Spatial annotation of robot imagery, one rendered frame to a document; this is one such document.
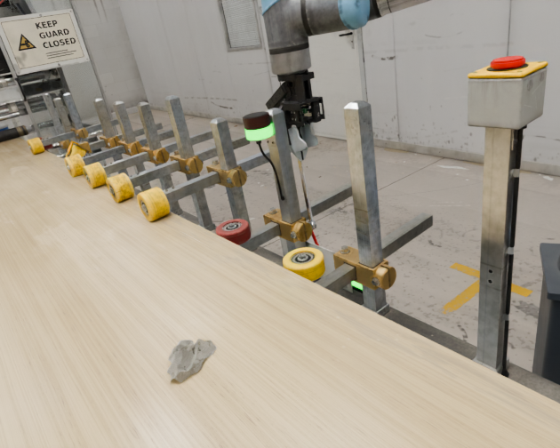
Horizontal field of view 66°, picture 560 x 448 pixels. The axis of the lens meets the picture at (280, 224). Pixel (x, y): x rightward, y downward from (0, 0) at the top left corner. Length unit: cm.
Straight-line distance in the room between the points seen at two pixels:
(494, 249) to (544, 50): 280
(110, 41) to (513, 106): 964
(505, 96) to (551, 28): 281
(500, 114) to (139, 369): 61
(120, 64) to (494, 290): 963
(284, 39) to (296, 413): 73
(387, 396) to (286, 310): 23
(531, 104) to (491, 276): 27
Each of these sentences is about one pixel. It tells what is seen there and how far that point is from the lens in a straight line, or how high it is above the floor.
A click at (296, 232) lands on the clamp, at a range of 104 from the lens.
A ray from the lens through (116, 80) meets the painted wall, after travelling 1002.
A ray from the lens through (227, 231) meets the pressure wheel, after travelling 100.
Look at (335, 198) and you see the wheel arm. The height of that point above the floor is 85.
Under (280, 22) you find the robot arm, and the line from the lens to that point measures 99.
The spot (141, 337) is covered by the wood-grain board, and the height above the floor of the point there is 90.
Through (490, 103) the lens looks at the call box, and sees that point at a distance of 63.
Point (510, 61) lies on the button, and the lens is 64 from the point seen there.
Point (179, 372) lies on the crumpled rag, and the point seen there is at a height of 91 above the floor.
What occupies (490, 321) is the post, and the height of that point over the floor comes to 82.
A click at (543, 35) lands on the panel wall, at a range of 345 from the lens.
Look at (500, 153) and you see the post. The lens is 66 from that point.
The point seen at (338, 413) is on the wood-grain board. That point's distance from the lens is 56.
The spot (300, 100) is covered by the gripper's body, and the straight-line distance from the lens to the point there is 101.
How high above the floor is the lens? 133
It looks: 25 degrees down
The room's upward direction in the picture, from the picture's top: 11 degrees counter-clockwise
